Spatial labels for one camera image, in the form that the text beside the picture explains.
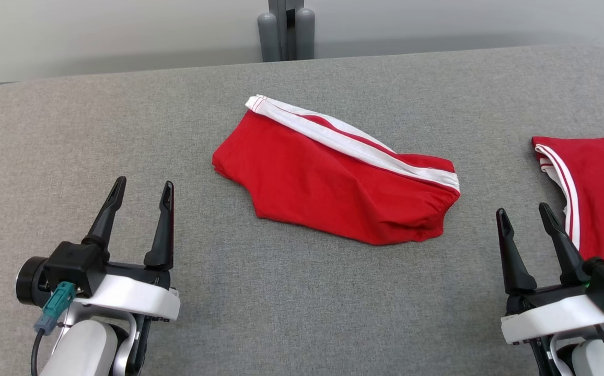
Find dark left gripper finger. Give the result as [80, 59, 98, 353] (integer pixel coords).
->
[82, 176, 127, 259]
[144, 181, 175, 271]

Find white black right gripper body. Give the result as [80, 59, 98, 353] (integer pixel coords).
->
[501, 285, 604, 345]

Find grey metal partition post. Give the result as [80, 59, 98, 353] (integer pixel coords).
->
[268, 0, 305, 61]

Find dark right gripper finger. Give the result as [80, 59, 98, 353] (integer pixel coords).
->
[538, 203, 590, 285]
[495, 208, 538, 294]

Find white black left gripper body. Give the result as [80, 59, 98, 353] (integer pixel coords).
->
[75, 261, 181, 322]

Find grey fabric padded surface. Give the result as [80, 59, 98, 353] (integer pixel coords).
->
[0, 44, 604, 376]

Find grey cylindrical post foot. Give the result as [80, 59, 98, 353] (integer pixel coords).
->
[258, 13, 280, 62]
[295, 8, 316, 60]

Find red shorts with white stripe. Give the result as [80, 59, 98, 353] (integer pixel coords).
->
[212, 94, 461, 246]

